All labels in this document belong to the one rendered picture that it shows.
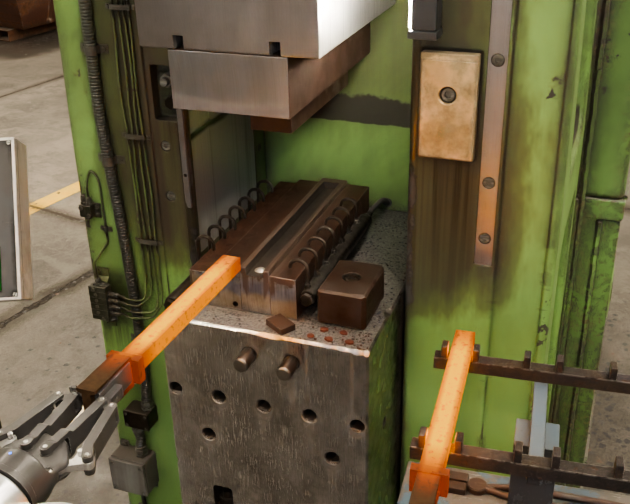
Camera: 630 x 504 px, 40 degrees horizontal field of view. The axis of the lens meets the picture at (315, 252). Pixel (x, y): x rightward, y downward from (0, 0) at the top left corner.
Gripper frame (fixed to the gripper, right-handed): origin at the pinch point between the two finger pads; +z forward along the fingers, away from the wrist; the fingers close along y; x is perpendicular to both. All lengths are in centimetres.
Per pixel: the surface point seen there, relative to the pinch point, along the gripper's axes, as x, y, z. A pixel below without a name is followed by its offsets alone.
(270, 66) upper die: 28, 5, 44
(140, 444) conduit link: -63, -36, 54
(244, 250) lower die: -8, -5, 52
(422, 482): -8.0, 38.9, 4.3
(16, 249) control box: -3, -39, 32
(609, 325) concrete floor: -109, 60, 213
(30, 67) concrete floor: -113, -374, 458
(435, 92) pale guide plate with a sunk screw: 22, 27, 56
